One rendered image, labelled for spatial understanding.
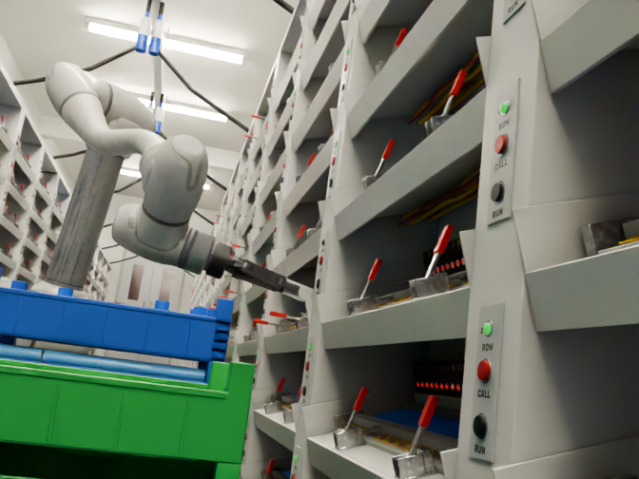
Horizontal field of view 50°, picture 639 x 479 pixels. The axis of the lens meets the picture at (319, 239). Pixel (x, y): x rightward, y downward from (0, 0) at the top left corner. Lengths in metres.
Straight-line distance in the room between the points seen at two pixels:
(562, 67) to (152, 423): 0.43
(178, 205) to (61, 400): 0.84
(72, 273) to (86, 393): 1.34
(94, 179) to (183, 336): 1.09
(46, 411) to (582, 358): 0.41
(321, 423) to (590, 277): 0.79
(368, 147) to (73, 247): 0.92
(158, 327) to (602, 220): 0.53
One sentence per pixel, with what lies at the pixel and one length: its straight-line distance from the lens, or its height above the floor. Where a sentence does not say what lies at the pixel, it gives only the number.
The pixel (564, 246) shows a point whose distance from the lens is 0.56.
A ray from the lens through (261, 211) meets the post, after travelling 2.66.
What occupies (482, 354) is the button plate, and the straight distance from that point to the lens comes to 0.59.
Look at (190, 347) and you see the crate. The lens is 0.88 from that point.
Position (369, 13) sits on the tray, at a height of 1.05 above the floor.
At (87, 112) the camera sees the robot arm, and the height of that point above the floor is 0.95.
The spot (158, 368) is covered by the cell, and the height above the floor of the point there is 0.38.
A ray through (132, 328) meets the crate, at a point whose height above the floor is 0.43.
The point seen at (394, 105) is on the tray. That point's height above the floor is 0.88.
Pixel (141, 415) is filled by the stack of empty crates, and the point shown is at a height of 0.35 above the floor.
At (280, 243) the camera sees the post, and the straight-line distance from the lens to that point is 1.93.
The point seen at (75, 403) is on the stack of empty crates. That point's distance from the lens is 0.58.
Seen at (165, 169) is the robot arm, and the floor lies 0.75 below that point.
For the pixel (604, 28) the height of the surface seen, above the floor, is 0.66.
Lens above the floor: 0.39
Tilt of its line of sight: 12 degrees up
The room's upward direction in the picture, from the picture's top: 7 degrees clockwise
